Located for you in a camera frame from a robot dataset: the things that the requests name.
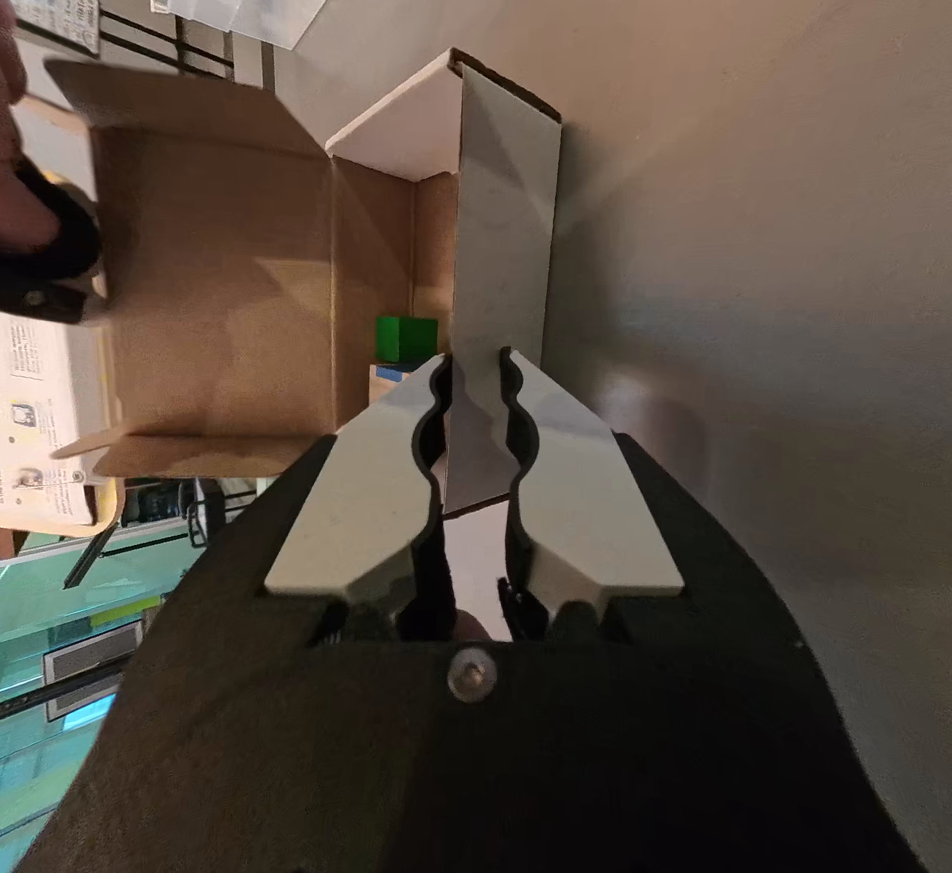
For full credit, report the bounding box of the wooden cube with blue side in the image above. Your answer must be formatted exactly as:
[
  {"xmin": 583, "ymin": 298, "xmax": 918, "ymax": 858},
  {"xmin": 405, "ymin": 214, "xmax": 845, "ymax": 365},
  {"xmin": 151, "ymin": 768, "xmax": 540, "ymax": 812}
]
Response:
[{"xmin": 368, "ymin": 361, "xmax": 425, "ymax": 405}]

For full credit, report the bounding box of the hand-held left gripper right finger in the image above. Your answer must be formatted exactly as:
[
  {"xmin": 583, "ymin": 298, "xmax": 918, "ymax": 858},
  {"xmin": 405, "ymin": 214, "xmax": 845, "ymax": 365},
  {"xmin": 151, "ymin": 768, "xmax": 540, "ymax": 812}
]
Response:
[{"xmin": 495, "ymin": 346, "xmax": 687, "ymax": 642}]

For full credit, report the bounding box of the person's right hand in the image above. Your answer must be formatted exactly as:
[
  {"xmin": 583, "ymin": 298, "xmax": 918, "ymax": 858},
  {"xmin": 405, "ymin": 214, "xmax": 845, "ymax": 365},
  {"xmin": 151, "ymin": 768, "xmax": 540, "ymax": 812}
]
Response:
[{"xmin": 0, "ymin": 0, "xmax": 64, "ymax": 256}]

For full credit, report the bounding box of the printed paper sheet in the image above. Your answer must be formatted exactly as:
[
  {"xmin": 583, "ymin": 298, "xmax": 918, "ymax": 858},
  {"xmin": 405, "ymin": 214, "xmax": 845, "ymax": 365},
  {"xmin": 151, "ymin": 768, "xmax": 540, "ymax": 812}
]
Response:
[{"xmin": 0, "ymin": 0, "xmax": 101, "ymax": 59}]

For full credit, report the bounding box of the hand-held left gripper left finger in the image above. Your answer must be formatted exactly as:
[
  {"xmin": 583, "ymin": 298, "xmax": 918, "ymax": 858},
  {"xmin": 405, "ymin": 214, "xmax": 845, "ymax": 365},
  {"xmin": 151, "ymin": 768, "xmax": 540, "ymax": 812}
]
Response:
[{"xmin": 262, "ymin": 352, "xmax": 456, "ymax": 642}]

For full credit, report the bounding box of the white cardboard box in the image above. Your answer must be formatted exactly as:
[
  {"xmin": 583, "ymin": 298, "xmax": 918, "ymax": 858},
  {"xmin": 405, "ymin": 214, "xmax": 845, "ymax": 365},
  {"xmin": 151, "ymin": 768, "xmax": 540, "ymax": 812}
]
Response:
[{"xmin": 45, "ymin": 47, "xmax": 564, "ymax": 642}]

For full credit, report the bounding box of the green cube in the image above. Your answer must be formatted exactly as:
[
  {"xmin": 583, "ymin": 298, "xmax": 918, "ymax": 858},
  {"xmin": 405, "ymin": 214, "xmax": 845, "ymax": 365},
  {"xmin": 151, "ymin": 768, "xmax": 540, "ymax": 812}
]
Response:
[{"xmin": 375, "ymin": 316, "xmax": 438, "ymax": 362}]

